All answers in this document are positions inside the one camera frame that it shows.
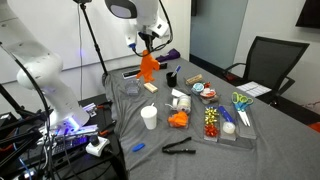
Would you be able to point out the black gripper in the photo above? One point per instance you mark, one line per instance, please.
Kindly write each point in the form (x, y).
(148, 38)

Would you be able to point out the orange plush toy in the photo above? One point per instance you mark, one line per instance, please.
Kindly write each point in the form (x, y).
(148, 66)

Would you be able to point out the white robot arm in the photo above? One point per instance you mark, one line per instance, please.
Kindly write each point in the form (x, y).
(50, 83)

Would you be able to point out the black pen cup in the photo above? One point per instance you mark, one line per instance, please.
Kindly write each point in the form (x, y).
(171, 80)

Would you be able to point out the white paper cup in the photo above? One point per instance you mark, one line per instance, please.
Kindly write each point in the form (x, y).
(149, 118)

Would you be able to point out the orange rubber glove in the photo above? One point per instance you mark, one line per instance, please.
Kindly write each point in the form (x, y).
(178, 119)

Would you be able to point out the white gripper side module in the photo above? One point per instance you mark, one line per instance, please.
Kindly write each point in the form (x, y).
(159, 28)

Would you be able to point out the purple folded umbrella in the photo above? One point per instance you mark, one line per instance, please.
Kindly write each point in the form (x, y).
(170, 55)

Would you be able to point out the black tape dispenser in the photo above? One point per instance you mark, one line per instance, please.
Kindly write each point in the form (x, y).
(163, 66)

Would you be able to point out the white-edged black tablet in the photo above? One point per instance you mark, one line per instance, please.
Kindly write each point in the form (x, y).
(130, 73)

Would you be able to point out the wooden block with lettering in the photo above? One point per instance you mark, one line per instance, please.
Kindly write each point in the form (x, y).
(150, 87)

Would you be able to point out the clear plastic box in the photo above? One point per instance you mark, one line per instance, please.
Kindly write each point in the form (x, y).
(132, 88)
(186, 126)

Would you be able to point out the white paper card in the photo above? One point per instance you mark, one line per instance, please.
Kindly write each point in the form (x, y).
(177, 92)

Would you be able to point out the cork twine spool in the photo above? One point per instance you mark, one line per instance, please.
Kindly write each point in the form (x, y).
(194, 79)

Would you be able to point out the teal round tin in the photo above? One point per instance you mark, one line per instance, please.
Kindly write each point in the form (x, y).
(197, 88)

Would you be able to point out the small red gift bow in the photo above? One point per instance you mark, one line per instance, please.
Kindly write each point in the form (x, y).
(207, 85)

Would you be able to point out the orange black bar clamp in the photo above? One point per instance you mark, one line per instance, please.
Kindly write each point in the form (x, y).
(103, 106)
(106, 130)

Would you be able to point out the red white round container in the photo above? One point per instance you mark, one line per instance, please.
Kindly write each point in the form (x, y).
(208, 93)

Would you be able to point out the clear shallow tray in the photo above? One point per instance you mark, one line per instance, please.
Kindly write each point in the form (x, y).
(213, 101)

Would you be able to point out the gold gift bow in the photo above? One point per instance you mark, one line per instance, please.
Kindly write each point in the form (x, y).
(211, 115)

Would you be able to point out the blue marker pen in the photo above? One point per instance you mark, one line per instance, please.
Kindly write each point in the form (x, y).
(138, 147)

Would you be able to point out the blue tube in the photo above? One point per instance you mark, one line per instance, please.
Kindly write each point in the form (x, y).
(226, 114)

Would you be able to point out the white controller with black knob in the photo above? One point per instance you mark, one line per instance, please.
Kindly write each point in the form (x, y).
(97, 146)

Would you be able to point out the white round tape roll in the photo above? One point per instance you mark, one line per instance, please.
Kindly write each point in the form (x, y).
(229, 128)

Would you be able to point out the white paper sheet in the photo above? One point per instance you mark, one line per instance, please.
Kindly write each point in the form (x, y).
(258, 89)

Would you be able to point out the black mesh office chair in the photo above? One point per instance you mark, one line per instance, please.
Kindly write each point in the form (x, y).
(270, 63)

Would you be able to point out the gray table cloth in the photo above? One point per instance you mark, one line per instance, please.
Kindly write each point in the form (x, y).
(216, 156)

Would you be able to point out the clear acrylic organizer tray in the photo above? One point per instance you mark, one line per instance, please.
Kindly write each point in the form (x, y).
(246, 131)

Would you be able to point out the orange bag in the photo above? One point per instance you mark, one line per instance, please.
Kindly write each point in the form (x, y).
(315, 127)

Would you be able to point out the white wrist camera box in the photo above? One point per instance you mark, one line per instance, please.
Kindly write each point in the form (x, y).
(130, 40)

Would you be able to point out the black camera tripod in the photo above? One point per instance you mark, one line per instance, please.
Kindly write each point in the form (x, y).
(95, 43)

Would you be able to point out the black wall monitor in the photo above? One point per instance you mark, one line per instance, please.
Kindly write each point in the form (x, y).
(308, 13)

